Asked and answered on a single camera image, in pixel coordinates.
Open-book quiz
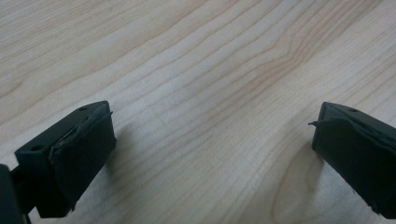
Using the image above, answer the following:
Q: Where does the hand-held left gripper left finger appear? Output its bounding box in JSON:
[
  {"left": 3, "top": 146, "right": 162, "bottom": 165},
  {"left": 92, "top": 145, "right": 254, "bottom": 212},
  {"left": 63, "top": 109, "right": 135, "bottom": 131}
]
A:
[{"left": 14, "top": 100, "right": 118, "bottom": 219}]

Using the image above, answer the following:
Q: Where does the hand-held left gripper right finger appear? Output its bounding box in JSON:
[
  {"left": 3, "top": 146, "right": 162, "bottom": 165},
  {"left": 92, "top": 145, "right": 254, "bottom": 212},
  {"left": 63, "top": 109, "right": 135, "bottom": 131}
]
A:
[{"left": 308, "top": 101, "right": 396, "bottom": 220}]

